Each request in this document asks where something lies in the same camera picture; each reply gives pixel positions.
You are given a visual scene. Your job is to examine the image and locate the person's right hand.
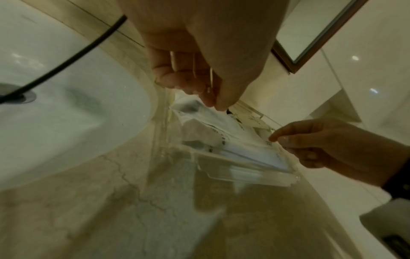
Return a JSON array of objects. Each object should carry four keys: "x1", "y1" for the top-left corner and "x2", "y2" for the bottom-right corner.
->
[{"x1": 268, "y1": 117, "x2": 410, "y2": 189}]

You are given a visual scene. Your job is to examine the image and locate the person's left hand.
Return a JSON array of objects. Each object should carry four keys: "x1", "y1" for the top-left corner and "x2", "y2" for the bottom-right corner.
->
[{"x1": 115, "y1": 0, "x2": 291, "y2": 112}]

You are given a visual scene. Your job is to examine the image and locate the clear packet with black item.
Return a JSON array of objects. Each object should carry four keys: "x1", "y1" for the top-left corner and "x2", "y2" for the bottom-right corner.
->
[{"x1": 171, "y1": 97, "x2": 225, "y2": 127}]

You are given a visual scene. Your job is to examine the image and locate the cream square amenity packet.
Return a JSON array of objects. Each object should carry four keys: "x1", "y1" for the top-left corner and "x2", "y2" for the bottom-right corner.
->
[{"x1": 232, "y1": 110, "x2": 273, "y2": 131}]

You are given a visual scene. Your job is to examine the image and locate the white long sachet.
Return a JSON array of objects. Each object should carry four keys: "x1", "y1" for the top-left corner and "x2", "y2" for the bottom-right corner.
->
[{"x1": 182, "y1": 121, "x2": 294, "y2": 173}]

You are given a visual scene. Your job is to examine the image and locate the transparent tray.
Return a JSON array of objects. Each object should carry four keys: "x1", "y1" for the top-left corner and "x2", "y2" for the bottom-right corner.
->
[{"x1": 153, "y1": 81, "x2": 303, "y2": 189}]

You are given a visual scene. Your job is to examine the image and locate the white sink basin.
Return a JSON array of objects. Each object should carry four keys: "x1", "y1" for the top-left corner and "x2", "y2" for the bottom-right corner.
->
[{"x1": 0, "y1": 0, "x2": 153, "y2": 191}]

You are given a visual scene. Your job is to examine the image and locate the chrome sink drain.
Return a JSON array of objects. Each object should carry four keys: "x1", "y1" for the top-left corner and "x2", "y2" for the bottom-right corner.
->
[{"x1": 0, "y1": 83, "x2": 38, "y2": 105}]

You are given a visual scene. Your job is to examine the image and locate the white wrist camera marker tags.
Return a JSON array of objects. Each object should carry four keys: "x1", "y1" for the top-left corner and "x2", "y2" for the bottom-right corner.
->
[{"x1": 359, "y1": 197, "x2": 410, "y2": 259}]

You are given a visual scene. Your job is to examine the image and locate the mirror with dark wooden frame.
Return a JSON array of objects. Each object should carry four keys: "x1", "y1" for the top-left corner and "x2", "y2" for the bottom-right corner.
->
[{"x1": 271, "y1": 0, "x2": 369, "y2": 74}]

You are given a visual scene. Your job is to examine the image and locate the black cable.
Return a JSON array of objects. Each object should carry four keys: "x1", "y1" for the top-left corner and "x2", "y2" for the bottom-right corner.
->
[{"x1": 0, "y1": 14, "x2": 128, "y2": 105}]

